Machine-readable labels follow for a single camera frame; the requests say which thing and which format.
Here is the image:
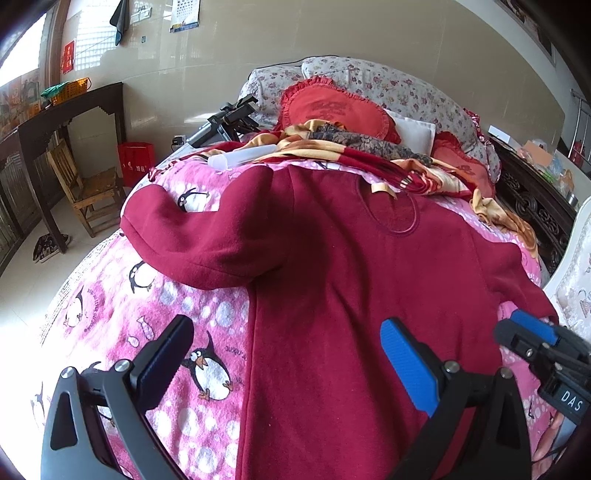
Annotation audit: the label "red bin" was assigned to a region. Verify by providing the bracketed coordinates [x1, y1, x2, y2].
[117, 142, 155, 188]

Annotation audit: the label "dark red sweater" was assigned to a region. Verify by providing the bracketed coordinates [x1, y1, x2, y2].
[121, 166, 556, 479]

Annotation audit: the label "red heart-shaped pillow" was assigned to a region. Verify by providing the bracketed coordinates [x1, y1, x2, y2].
[276, 76, 402, 144]

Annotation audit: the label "yellow basket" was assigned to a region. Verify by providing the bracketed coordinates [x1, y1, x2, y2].
[40, 77, 92, 106]

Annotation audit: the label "wooden chair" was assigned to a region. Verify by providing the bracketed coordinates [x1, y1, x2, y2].
[47, 139, 125, 238]

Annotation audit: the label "dark wooden table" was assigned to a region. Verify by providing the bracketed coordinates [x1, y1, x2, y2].
[1, 82, 126, 269]

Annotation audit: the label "white plastic bottle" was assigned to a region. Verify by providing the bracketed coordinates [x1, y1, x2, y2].
[207, 144, 277, 171]

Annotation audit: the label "white floral chair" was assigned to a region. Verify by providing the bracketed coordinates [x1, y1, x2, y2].
[543, 198, 590, 340]

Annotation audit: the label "wall calendar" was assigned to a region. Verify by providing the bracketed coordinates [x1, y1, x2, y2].
[170, 0, 200, 33]

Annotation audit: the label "orange red patterned blanket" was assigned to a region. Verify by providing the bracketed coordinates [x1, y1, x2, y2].
[201, 120, 539, 259]

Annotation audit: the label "floral quilt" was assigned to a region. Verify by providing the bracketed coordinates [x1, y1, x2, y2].
[239, 55, 501, 183]

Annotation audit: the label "white pillow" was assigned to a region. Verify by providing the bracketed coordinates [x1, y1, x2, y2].
[386, 109, 437, 155]

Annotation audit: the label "black tripod device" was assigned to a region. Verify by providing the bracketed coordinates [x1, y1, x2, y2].
[170, 94, 259, 151]

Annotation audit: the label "shoes on floor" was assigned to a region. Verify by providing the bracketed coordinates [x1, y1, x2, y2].
[32, 234, 60, 263]

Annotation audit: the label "dark hanging cloth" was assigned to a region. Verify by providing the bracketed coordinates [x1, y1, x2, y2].
[109, 0, 130, 46]

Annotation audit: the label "red wall sign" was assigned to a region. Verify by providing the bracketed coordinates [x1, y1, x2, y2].
[61, 40, 75, 74]

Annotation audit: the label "dark carved headboard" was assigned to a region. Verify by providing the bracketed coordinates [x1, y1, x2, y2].
[491, 138, 576, 274]

